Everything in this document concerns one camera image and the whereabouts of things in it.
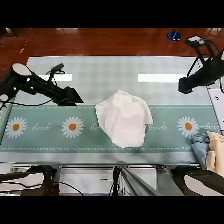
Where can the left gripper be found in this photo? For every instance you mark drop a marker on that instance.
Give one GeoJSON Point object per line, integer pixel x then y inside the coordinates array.
{"type": "Point", "coordinates": [68, 96]}

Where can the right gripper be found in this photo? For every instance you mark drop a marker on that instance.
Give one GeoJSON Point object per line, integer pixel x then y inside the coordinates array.
{"type": "Point", "coordinates": [188, 84]}

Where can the white T-shirt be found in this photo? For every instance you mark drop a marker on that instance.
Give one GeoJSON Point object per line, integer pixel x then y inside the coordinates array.
{"type": "Point", "coordinates": [125, 118]}

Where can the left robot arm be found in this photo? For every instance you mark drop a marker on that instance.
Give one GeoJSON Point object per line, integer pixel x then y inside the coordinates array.
{"type": "Point", "coordinates": [30, 81]}

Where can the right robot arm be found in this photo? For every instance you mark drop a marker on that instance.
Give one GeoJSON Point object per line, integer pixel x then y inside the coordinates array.
{"type": "Point", "coordinates": [210, 71]}

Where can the blue round object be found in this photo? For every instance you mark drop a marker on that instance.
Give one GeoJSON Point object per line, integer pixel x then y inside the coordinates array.
{"type": "Point", "coordinates": [174, 35]}

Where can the light blue garment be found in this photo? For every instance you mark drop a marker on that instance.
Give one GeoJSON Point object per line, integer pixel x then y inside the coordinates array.
{"type": "Point", "coordinates": [200, 146]}

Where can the cream garment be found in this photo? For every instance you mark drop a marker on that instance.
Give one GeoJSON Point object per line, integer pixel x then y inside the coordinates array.
{"type": "Point", "coordinates": [216, 150]}

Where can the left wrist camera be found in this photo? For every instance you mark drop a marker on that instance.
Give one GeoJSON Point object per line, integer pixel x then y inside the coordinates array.
{"type": "Point", "coordinates": [58, 67]}

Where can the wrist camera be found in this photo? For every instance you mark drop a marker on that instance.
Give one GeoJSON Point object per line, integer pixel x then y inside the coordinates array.
{"type": "Point", "coordinates": [195, 40]}
{"type": "Point", "coordinates": [58, 67]}

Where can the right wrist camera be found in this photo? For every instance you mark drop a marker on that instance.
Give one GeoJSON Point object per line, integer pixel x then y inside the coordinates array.
{"type": "Point", "coordinates": [195, 40]}

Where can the silver frame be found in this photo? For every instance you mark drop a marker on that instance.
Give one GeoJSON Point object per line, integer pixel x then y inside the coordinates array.
{"type": "Point", "coordinates": [100, 178]}

